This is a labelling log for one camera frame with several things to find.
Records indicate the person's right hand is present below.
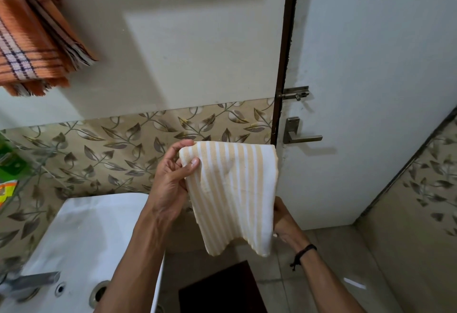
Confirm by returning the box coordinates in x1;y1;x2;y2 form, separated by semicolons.
273;196;310;252

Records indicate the person's left hand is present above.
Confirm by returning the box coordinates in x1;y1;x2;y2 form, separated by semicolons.
147;139;200;223

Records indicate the white ceramic sink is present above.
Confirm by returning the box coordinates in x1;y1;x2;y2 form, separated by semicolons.
0;193;165;313

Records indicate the orange plaid towel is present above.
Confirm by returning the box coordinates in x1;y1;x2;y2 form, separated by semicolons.
0;0;98;97

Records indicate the yellow orange packet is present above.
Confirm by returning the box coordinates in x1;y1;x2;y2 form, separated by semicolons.
0;180;18;208

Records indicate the white door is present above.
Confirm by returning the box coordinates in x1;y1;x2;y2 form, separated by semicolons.
276;0;457;230

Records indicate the green packet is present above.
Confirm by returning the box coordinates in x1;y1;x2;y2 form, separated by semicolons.
0;142;30;183

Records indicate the dark brown door frame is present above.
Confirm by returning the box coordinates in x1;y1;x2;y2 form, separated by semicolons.
270;0;301;146

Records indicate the chrome sink drain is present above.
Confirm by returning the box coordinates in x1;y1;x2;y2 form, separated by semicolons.
89;280;110;309

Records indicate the metal door lever handle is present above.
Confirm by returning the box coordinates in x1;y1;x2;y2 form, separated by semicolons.
283;117;323;145

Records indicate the yellow white striped towel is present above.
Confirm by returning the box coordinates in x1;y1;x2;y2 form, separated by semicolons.
179;141;279;257

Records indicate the metal door bolt latch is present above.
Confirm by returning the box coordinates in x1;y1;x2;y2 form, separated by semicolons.
278;86;310;102

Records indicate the chrome faucet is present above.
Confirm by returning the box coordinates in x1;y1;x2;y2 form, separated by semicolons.
0;271;61;297

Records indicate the black wrist band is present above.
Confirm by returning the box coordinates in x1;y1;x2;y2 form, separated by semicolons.
290;244;318;271

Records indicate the person's left forearm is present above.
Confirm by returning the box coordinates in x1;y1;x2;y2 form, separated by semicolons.
94;204;181;313

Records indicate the dark brown floor mat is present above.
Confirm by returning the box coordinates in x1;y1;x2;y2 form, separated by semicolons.
178;260;268;313

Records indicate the person's right forearm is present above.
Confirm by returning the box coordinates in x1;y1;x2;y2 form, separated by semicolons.
295;245;366;313

